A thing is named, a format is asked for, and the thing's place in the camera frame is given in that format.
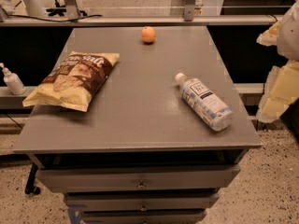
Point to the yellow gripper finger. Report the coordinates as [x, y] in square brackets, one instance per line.
[270, 36]
[280, 91]

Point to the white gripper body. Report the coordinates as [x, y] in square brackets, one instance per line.
[290, 34]

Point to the clear plastic water bottle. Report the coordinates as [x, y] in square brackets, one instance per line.
[206, 104]

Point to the white pump dispenser bottle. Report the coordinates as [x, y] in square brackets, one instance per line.
[12, 81]

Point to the top grey drawer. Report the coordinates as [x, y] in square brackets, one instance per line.
[134, 179]

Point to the grey drawer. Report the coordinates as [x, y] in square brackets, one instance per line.
[141, 201]
[134, 179]
[148, 217]

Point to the orange fruit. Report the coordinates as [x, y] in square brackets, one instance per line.
[148, 34]

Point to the grey drawer cabinet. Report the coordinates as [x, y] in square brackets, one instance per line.
[138, 118]

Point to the bottom grey drawer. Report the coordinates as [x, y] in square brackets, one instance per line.
[148, 217]

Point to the yellow brown chip bag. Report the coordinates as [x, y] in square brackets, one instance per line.
[74, 82]

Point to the middle grey drawer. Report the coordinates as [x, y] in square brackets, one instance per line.
[141, 201]

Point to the black caster leg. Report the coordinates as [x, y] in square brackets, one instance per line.
[30, 187]

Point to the grey metal frame post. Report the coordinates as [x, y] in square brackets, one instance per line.
[189, 6]
[72, 9]

